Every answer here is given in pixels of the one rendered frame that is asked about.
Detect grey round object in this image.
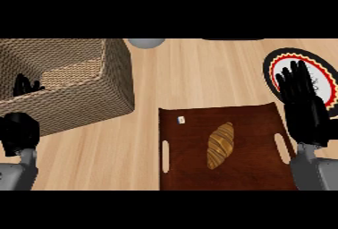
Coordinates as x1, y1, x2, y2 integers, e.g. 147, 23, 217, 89
127, 38, 166, 49

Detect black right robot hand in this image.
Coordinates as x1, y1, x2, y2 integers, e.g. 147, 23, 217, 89
274, 60, 332, 148

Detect brown striped croissant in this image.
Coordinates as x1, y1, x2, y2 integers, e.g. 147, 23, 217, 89
206, 121, 234, 170

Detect black red patterned plate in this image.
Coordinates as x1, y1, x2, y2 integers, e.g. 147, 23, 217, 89
261, 47, 338, 118

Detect woven wicker basket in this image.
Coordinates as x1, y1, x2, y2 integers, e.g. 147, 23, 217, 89
0, 38, 135, 138

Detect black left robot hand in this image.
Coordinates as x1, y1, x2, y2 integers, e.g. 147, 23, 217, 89
0, 73, 45, 157

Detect dark brown wooden tray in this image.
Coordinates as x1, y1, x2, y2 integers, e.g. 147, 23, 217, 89
156, 101, 299, 191

